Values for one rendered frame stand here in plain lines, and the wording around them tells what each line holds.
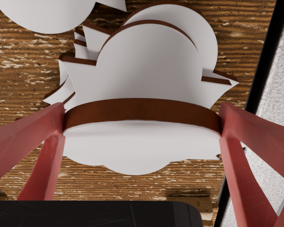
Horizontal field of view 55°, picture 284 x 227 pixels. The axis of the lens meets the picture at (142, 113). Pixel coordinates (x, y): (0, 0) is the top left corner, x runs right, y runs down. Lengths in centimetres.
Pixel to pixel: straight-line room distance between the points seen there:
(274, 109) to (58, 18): 24
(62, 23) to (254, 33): 16
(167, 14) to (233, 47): 9
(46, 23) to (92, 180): 20
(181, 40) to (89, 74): 7
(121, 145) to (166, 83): 7
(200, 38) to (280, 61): 12
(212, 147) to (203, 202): 23
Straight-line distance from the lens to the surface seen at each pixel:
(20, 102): 30
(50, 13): 23
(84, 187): 37
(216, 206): 42
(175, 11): 20
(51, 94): 26
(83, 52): 22
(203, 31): 20
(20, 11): 23
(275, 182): 44
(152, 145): 15
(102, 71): 20
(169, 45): 19
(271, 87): 32
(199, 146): 15
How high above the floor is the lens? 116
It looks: 54 degrees down
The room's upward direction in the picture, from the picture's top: 179 degrees clockwise
